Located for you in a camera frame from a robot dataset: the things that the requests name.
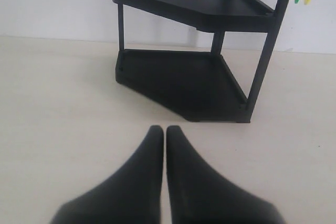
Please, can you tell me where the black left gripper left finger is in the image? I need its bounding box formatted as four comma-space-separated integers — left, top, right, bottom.
51, 125, 164, 223

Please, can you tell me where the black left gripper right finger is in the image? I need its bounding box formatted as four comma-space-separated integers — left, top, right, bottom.
166, 125, 285, 223

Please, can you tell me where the black two-tier corner rack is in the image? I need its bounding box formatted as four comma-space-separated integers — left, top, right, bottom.
111, 0, 292, 124

